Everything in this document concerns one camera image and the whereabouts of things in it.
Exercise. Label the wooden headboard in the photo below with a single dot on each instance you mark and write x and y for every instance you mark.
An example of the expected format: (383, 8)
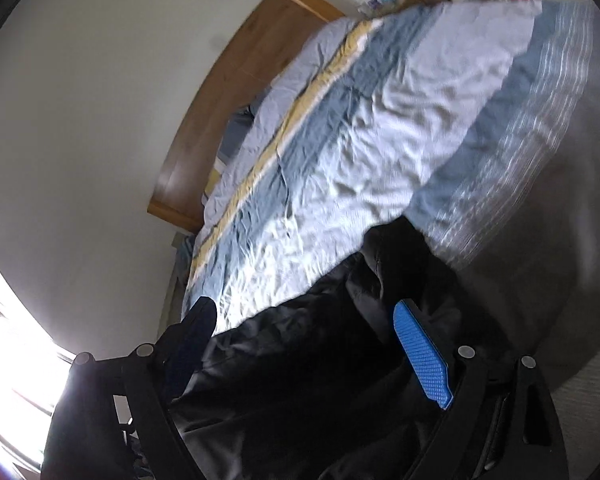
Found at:
(215, 110)

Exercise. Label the striped duvet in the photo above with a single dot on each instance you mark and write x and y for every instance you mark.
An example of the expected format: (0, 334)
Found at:
(370, 150)

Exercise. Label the blue pillow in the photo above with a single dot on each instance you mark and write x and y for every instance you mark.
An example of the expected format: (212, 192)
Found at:
(237, 130)

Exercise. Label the bright window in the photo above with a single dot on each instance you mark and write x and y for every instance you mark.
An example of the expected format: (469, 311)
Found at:
(15, 370)

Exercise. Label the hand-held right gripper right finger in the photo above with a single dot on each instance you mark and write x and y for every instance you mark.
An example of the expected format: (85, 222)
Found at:
(420, 355)

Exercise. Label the black puffer jacket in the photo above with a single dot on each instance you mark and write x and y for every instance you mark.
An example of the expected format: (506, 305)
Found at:
(305, 385)

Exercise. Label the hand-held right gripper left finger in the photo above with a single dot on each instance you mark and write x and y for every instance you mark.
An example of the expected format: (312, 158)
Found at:
(192, 332)

